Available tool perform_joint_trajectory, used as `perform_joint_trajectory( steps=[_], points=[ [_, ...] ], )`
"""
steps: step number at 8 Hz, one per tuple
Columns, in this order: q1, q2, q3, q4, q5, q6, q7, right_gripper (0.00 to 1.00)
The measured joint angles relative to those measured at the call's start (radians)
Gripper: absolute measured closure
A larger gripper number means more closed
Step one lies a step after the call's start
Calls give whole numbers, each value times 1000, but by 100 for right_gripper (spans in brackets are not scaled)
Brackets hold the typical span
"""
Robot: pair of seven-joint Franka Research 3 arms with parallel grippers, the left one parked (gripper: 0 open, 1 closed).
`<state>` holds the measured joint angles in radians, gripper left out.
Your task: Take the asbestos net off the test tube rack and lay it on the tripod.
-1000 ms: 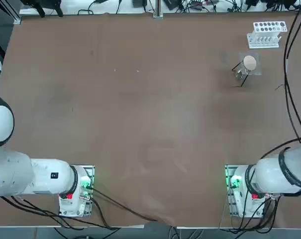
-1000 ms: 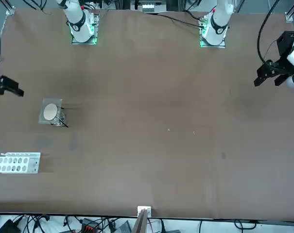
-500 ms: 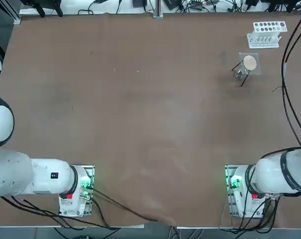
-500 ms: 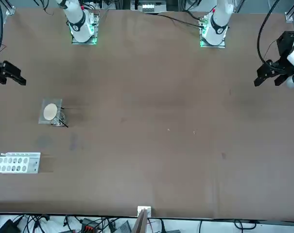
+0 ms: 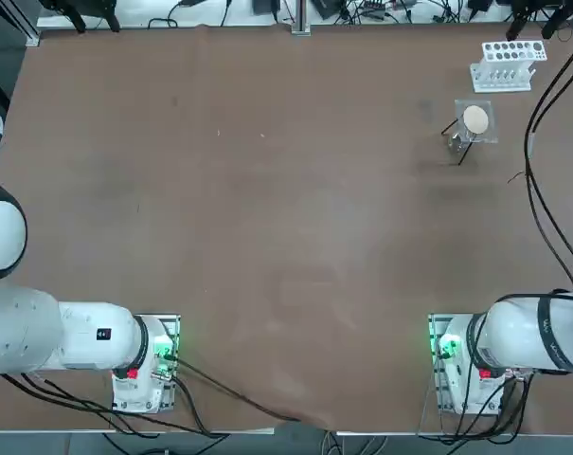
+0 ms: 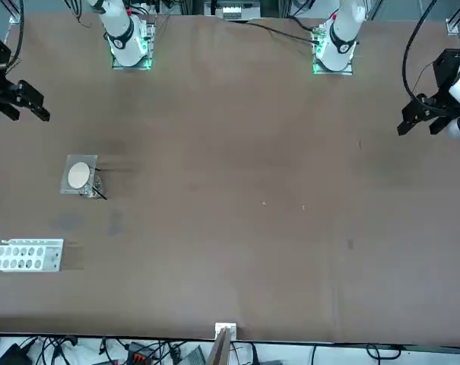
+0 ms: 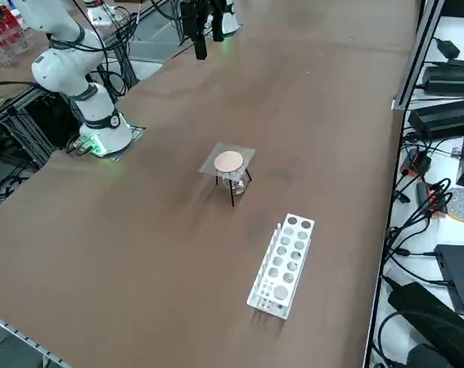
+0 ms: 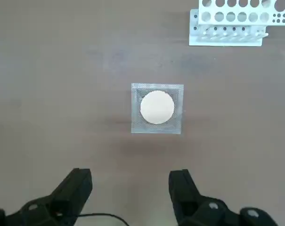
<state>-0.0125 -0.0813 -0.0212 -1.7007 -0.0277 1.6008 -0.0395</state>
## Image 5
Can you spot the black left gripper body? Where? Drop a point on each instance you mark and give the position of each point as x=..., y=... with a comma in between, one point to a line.
x=77, y=2

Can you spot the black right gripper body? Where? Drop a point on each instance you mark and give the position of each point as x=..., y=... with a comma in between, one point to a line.
x=537, y=4

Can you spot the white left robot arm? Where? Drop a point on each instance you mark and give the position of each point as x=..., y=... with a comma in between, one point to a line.
x=77, y=341

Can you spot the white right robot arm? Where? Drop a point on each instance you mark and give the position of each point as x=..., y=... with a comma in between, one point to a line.
x=513, y=332

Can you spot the white test tube rack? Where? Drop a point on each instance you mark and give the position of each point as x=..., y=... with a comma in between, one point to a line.
x=499, y=83

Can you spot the glass alcohol lamp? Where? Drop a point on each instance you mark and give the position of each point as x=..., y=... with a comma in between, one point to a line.
x=456, y=143

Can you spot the black box with red ports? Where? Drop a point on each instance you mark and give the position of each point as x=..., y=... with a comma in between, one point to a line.
x=376, y=5

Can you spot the small black power adapter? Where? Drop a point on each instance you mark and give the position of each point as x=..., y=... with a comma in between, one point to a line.
x=266, y=5

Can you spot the flat black device box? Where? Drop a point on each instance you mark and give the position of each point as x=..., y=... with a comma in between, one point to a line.
x=328, y=7

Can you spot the aluminium frame rail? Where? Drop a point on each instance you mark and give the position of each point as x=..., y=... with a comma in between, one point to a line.
x=28, y=26

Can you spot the aluminium post with bracket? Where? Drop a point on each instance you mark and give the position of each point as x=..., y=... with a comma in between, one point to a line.
x=301, y=16

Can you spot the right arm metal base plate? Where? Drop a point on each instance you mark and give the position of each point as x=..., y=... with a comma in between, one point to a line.
x=435, y=327

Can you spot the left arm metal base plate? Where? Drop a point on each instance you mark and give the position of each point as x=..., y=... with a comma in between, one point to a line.
x=172, y=327

